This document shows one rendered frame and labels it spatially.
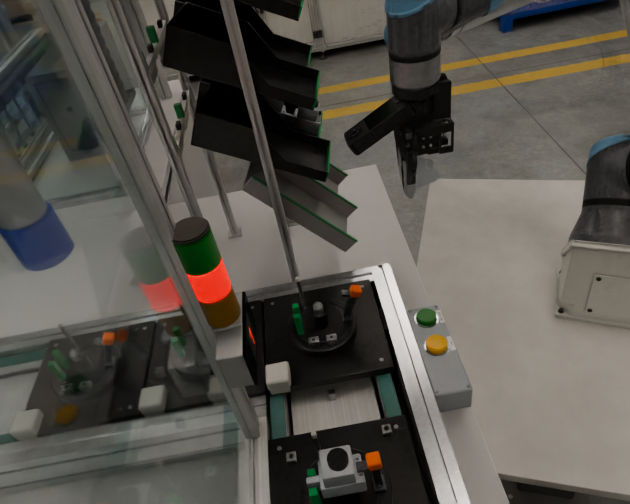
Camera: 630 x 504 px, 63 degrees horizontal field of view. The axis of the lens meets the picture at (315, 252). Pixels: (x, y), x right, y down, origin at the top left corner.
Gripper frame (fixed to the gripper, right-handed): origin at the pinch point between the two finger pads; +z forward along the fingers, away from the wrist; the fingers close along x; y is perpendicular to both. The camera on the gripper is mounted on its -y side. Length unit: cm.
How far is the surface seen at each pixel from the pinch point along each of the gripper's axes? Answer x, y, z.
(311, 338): -9.7, -21.8, 22.9
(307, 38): 402, 7, 103
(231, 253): 38, -42, 37
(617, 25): 345, 262, 123
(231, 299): -25.2, -29.7, -6.5
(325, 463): -38.9, -21.7, 14.9
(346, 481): -41.1, -19.3, 16.7
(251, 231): 47, -36, 37
